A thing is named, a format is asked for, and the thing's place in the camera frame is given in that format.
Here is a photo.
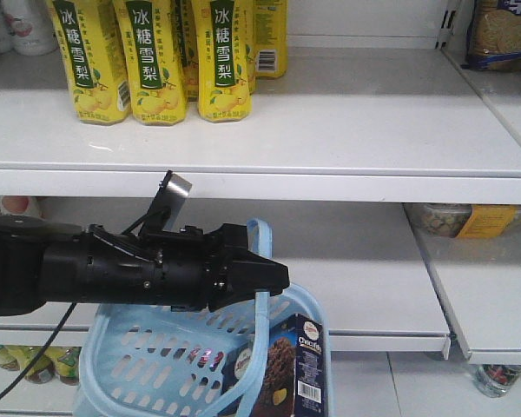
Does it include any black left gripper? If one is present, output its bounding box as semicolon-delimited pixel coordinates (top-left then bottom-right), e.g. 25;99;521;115
81;223;290;311

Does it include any chocolate cookie box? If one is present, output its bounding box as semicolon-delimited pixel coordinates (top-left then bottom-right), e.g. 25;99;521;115
221;313;323;417

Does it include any light blue plastic basket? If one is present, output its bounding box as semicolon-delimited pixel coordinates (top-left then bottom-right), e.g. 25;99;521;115
71;218;330;417

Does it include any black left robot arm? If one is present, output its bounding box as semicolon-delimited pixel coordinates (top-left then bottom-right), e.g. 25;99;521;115
0;215;290;317

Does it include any white lower shelf board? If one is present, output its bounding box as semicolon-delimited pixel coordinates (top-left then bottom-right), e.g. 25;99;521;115
0;197;451;354

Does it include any white shelf board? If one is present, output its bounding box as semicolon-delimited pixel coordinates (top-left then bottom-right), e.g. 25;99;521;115
0;197;451;354
0;48;521;204

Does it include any white upper shelf board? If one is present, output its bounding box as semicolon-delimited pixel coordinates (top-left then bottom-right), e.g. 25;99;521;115
0;48;521;204

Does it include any yellow pear drink bottle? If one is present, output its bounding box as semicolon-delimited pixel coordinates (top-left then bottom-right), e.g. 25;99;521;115
192;0;252;122
113;1;188;126
46;1;130;125
254;0;288;78

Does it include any yellow labelled food tub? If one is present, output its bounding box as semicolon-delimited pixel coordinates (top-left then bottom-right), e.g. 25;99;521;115
404;202;521;239

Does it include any glass jar bottom shelf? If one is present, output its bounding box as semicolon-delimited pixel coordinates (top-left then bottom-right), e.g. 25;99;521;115
474;364;521;398

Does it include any white peach drink bottle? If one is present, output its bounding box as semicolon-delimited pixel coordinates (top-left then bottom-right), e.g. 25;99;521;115
1;0;58;56

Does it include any blue cracker package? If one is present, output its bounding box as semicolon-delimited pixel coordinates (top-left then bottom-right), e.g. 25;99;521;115
465;0;521;72

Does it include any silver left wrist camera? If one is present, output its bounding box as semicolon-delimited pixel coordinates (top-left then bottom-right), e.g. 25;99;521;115
139;170;192;235

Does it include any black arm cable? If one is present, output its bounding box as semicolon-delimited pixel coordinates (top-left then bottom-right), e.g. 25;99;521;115
0;301;76;412

